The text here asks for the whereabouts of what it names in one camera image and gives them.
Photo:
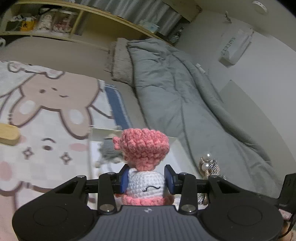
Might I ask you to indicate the tissue box on shelf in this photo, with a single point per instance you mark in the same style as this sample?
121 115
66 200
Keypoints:
153 28

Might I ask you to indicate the grey comforter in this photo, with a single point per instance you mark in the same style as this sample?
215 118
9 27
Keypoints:
178 99

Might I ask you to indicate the grey crochet spider toy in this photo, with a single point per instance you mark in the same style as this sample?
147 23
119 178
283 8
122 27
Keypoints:
108 154

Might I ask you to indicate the oval wooden block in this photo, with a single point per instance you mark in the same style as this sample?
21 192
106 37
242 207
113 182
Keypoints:
9 134

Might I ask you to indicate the person right hand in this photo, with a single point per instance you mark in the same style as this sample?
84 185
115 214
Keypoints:
287 232

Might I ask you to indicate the green glass bottle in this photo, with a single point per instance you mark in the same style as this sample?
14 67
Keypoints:
176 36

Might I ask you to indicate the yellow container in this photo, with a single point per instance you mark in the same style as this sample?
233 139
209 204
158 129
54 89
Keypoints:
27 25

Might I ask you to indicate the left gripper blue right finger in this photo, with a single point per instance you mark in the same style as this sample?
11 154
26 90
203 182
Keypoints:
185 185

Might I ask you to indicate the white cardboard box tray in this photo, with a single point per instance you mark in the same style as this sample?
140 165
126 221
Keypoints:
176 158

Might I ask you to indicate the grey fuzzy pillow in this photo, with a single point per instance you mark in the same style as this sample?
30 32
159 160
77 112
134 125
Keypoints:
119 63

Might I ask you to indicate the doll in clear case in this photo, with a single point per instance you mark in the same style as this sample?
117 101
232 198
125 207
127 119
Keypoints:
64 23
46 21

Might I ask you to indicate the wooden headboard shelf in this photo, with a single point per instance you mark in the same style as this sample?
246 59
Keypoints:
92 27

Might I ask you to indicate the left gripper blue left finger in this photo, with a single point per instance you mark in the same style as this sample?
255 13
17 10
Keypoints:
110 184

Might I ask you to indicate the pink crochet doll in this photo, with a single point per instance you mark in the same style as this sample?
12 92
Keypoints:
143 150

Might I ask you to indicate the cartoon bunny blanket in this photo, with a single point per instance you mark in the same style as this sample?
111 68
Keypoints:
53 111

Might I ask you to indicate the grey curtain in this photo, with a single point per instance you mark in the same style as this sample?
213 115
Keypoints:
156 12

